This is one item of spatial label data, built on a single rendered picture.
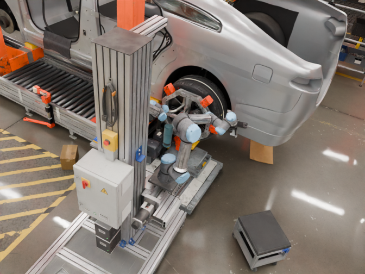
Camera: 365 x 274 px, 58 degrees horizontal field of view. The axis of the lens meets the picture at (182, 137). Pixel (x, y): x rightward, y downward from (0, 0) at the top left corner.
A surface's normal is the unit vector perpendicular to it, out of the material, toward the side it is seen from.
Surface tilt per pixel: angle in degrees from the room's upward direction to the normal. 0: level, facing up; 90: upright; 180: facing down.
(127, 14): 90
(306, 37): 90
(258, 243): 0
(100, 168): 0
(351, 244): 0
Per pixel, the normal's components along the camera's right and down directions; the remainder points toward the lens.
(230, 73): -0.49, 0.53
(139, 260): 0.11, -0.75
